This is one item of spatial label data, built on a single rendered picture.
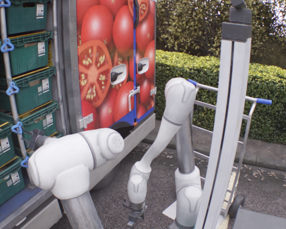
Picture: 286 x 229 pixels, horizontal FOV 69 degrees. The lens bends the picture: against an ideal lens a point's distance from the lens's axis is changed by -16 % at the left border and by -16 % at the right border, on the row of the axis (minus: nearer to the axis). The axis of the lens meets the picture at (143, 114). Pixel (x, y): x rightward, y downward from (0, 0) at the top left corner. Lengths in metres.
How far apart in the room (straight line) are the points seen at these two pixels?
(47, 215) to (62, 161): 1.27
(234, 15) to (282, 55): 5.16
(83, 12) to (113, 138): 1.25
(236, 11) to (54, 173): 0.69
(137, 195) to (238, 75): 0.92
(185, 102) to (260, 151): 2.63
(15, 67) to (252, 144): 3.19
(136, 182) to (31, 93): 0.94
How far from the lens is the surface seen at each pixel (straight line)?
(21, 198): 1.83
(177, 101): 1.05
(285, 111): 3.76
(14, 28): 1.62
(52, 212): 1.97
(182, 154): 1.36
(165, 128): 1.11
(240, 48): 0.59
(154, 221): 2.39
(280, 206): 2.84
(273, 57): 5.74
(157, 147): 1.18
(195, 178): 1.45
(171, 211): 2.48
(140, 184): 1.29
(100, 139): 0.74
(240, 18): 0.72
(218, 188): 0.76
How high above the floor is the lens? 1.78
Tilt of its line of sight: 23 degrees down
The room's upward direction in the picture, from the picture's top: straight up
